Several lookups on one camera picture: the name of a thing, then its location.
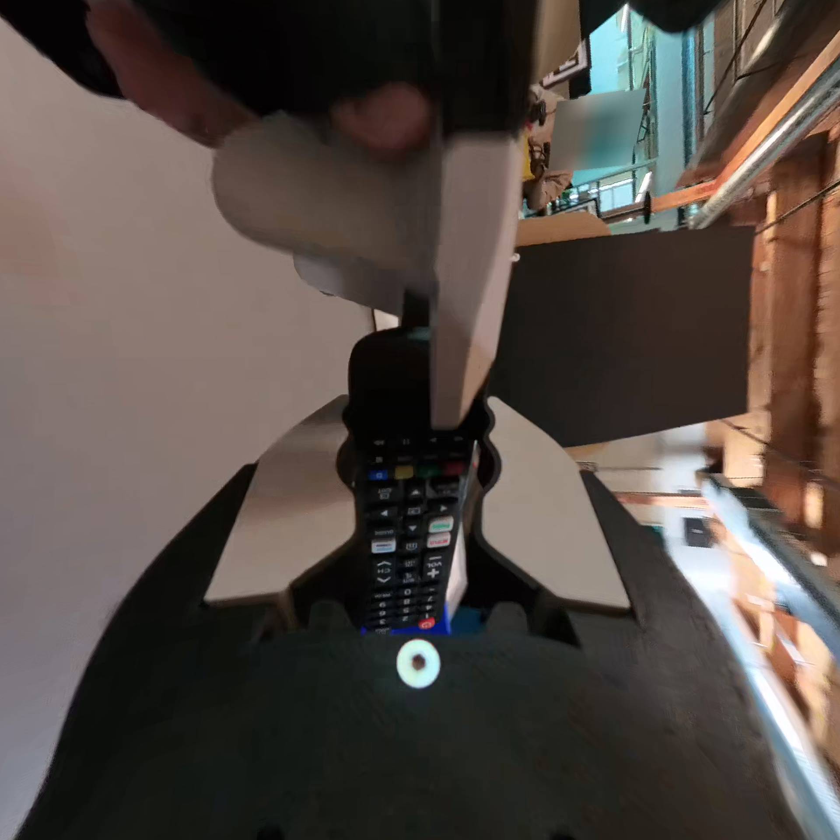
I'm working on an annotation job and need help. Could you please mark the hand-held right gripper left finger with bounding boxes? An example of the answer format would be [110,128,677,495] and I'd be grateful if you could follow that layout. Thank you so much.
[203,394,363,624]

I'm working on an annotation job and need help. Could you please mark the spiral metal duct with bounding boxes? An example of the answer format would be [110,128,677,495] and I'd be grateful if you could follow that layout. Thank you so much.
[686,85,840,231]

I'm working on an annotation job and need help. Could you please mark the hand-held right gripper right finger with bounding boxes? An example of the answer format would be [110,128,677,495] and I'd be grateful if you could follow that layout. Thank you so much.
[469,395,634,621]

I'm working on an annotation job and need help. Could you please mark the black board with cardboard frame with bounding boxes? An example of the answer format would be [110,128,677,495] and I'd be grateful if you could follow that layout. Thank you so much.
[489,213,757,448]

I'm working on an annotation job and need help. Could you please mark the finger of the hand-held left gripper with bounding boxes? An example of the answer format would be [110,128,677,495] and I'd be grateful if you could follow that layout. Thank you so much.
[430,128,526,431]

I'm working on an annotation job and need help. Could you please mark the black remote control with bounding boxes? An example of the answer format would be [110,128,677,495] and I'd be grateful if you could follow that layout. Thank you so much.
[344,328,483,636]

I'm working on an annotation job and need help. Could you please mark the person's left hand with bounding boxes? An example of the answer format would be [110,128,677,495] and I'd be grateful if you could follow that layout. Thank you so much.
[85,3,435,160]

